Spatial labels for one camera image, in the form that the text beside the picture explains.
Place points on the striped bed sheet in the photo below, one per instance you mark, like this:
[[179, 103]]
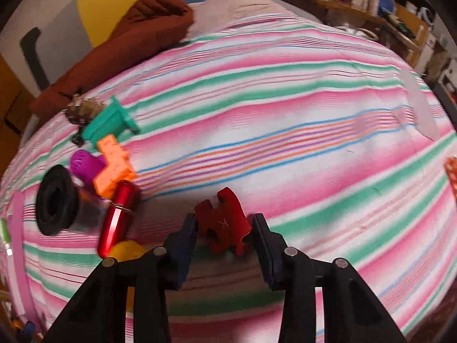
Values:
[[285, 114]]

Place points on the green plastic cap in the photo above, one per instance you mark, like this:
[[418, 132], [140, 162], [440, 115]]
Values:
[[4, 235]]

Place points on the brown blanket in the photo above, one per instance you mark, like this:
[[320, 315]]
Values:
[[142, 32]]

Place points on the wooden wardrobe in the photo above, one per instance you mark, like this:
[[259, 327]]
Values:
[[10, 96]]

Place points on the teal plastic spool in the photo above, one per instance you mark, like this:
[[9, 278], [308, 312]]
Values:
[[107, 121]]

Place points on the pink tray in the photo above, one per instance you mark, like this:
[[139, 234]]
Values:
[[16, 228]]

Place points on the pale pink pillow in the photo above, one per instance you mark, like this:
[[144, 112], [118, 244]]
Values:
[[242, 7]]

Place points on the brown beaded cluster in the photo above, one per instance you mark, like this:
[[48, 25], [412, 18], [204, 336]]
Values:
[[84, 109]]

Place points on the red metal cylinder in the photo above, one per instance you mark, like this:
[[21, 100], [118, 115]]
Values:
[[116, 221]]

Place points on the black cylinder container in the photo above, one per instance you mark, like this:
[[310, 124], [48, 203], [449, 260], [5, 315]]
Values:
[[57, 200]]

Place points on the grey yellow blue headboard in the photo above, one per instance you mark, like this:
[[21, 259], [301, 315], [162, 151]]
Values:
[[107, 3]]

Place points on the orange patterned item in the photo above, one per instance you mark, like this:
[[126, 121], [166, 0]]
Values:
[[452, 178]]

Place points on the magenta plastic cap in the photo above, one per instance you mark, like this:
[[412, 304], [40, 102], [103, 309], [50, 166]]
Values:
[[84, 164]]

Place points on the orange plastic block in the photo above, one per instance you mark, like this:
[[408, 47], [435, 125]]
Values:
[[114, 171]]

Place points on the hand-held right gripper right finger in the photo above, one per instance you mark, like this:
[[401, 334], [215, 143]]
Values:
[[262, 250]]

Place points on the clear plastic sheet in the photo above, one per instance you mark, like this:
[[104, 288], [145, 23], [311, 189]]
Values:
[[417, 103]]

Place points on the wooden shelf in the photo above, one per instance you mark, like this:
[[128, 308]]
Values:
[[321, 1]]

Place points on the red puzzle piece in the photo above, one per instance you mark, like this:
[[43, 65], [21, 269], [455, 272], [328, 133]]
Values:
[[223, 221]]

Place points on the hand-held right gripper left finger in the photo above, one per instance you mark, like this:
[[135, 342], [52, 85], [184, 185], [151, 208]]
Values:
[[189, 243]]

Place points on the yellow plastic toy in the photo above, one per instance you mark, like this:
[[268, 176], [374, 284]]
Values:
[[126, 250]]

